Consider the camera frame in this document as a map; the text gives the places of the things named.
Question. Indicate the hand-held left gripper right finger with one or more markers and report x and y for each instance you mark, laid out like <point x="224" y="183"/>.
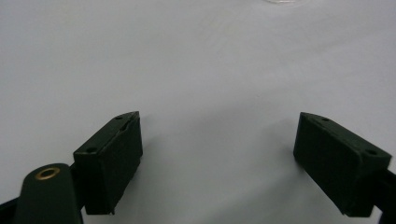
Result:
<point x="336" y="161"/>

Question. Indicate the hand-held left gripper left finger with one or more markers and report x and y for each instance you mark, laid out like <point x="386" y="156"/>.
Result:
<point x="107" y="165"/>

